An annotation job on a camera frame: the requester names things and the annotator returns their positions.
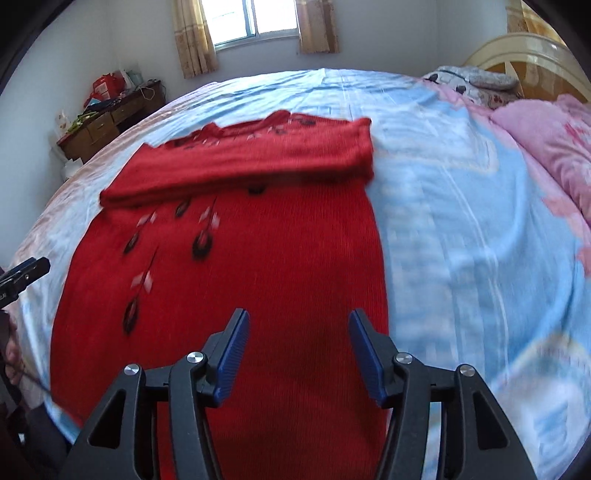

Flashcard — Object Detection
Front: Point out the brown wooden desk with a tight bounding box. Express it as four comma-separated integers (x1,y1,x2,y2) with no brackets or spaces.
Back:
58,80,167,164

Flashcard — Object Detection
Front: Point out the red gift bag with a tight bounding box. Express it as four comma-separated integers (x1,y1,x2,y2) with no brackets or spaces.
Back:
92,73,127,100

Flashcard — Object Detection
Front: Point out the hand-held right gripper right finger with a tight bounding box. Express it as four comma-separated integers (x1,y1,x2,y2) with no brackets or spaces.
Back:
348,308,539,480

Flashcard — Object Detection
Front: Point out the grey white pillow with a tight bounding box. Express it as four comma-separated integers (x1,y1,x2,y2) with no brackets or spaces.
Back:
436,66,520,90

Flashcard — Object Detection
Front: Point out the beige patterned curtain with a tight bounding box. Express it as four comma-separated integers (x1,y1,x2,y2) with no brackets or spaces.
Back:
295,0,340,55
172,0,218,79

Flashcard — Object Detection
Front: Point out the pink floral quilt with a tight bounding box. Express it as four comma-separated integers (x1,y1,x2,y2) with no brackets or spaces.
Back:
490,95,591,217

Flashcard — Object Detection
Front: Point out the bed with printed sheet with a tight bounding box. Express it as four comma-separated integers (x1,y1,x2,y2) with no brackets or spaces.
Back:
9,68,591,480

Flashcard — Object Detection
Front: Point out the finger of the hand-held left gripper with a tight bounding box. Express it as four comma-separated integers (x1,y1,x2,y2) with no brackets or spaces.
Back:
0,257,51,290

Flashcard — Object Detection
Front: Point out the small sliding window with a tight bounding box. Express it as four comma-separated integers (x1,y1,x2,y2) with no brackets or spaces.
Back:
199,0,301,51

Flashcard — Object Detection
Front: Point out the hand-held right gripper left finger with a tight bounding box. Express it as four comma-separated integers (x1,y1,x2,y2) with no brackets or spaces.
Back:
60,308,251,480

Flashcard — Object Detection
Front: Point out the red floral pillow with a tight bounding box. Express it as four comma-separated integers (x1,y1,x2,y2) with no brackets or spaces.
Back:
466,85,525,109

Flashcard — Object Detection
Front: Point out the red knitted sweater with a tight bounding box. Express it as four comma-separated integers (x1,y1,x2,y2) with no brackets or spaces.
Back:
50,110,391,480

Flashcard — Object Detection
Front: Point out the cream wooden headboard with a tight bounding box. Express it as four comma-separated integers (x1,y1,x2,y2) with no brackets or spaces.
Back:
462,33,591,103

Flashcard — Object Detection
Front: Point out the yellow patterned curtain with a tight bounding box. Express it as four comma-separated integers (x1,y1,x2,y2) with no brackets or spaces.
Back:
505,0,546,35

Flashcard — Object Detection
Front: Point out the person's left hand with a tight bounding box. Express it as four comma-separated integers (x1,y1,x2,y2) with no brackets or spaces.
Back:
2,342,24,385

